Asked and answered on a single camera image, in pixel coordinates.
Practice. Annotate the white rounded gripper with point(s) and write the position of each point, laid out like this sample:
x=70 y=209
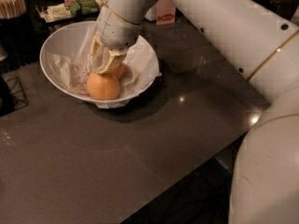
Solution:
x=114 y=32

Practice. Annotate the orange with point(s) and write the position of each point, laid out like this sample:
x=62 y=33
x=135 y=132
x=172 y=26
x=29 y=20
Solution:
x=118 y=71
x=103 y=87

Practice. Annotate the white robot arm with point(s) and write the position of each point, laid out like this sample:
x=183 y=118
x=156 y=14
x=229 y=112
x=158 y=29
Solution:
x=264 y=49

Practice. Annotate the white paper bowl liner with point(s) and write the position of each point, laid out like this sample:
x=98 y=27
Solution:
x=140 y=62

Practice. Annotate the tray of tea bags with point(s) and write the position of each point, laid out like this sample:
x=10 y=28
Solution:
x=68 y=9

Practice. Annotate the white appliance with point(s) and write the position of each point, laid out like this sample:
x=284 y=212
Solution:
x=151 y=14

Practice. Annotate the cup of wooden stirrers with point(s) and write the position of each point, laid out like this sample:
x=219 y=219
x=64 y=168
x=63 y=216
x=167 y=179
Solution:
x=10 y=9

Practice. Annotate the black wire rack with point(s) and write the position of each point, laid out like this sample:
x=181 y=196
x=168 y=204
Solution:
x=12 y=95

